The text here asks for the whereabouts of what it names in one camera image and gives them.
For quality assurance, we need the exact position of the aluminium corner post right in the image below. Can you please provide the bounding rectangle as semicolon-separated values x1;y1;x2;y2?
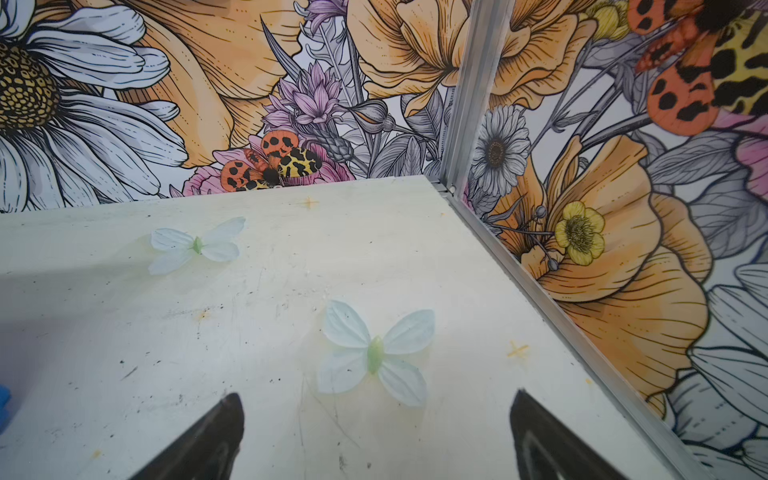
441;0;515;200

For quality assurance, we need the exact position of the blue plastic bin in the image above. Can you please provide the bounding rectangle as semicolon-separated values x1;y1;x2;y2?
0;385;12;433

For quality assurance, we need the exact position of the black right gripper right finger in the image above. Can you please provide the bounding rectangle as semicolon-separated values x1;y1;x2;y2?
509;389;626;480

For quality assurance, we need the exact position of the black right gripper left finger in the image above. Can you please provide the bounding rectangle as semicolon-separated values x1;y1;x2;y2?
132;393;245;480

